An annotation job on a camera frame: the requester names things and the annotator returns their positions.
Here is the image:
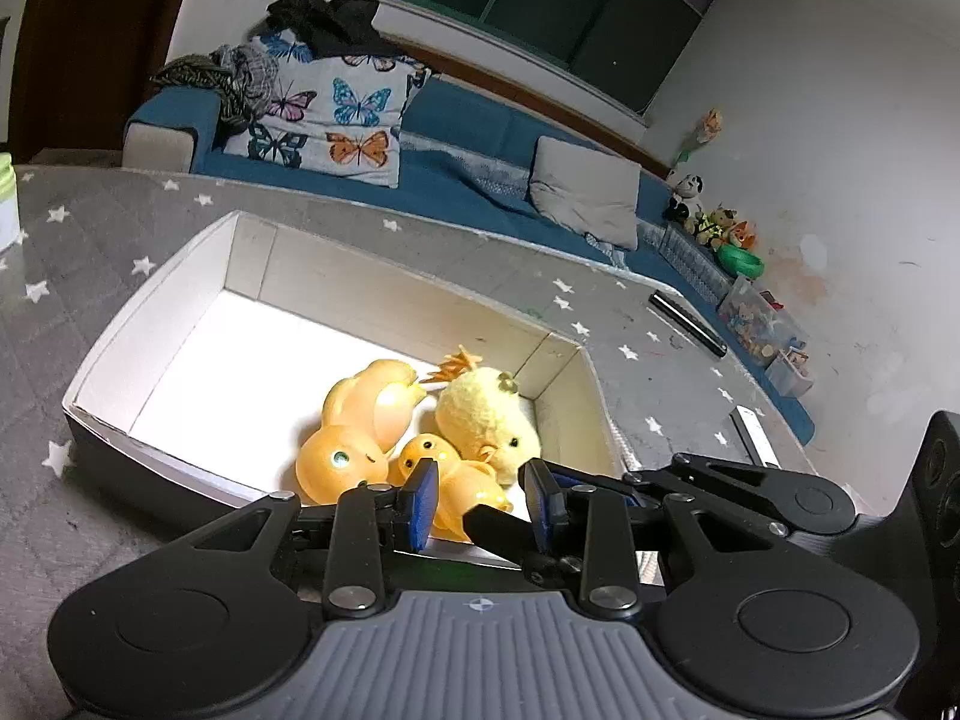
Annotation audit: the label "flower toy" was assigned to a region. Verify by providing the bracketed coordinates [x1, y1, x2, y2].
[671, 109, 725, 170]

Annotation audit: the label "black clothes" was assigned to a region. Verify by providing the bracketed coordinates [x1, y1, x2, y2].
[266, 0, 402, 59]

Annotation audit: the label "panda plush toy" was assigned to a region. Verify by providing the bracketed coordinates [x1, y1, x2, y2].
[664, 172, 706, 224]

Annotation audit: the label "small clear box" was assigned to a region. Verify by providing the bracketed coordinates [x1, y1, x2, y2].
[765, 349, 815, 397]

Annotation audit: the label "green bowl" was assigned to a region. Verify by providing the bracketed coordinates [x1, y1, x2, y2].
[716, 244, 766, 278]

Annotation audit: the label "large yellow plastic duck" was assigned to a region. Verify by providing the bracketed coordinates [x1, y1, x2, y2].
[295, 360, 421, 507]

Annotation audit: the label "brown wooden door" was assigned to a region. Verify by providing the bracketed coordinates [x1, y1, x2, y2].
[7, 0, 203, 166]

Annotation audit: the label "grey star print tablecloth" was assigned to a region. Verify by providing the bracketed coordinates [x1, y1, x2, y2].
[0, 165, 818, 720]

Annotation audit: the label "white jar with green lid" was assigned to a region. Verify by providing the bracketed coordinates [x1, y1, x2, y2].
[0, 152, 20, 250]

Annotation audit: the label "yellow plush duck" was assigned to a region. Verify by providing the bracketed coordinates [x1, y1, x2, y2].
[420, 345, 542, 488]

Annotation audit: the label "butterfly print pillow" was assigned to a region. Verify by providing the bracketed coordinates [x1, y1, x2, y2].
[223, 30, 432, 188]

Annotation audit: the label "grey cushion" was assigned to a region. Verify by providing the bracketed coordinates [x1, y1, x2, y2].
[529, 136, 642, 251]

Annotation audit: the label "small yellow plastic duck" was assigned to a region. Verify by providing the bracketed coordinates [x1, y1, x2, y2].
[386, 433, 515, 541]

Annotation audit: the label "black stick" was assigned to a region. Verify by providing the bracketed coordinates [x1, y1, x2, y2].
[649, 291, 727, 357]

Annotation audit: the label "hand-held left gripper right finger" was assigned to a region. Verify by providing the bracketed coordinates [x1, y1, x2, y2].
[521, 457, 787, 612]

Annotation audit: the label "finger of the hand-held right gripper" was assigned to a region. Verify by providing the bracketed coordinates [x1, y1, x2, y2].
[463, 504, 586, 578]
[551, 452, 857, 537]

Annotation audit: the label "dark window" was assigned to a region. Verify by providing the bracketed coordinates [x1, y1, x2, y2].
[375, 0, 725, 117]

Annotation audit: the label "brown teddy bear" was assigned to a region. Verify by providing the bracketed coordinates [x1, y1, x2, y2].
[694, 206, 740, 248]

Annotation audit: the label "white remote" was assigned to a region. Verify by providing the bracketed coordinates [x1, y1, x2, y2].
[731, 405, 781, 466]

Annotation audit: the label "blue sofa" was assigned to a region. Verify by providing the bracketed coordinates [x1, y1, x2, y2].
[122, 79, 817, 445]

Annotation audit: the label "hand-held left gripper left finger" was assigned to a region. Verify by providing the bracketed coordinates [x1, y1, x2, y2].
[165, 457, 443, 620]

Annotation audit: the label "grey cardboard box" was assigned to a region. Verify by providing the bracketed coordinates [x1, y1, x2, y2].
[61, 210, 638, 563]

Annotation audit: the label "plaid cloth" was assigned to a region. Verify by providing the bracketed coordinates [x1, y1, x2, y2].
[152, 43, 280, 136]

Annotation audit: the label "clear plastic toy bin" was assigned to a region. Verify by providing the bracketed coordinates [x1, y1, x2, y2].
[716, 275, 809, 368]

